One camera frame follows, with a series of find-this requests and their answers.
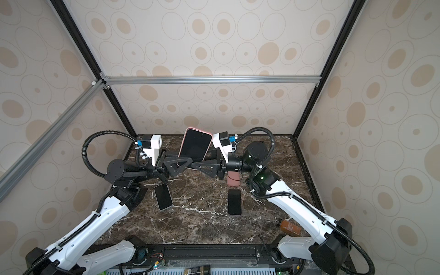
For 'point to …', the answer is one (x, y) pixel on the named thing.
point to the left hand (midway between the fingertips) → (191, 166)
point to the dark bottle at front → (200, 270)
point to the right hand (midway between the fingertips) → (195, 163)
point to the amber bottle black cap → (287, 226)
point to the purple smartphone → (234, 201)
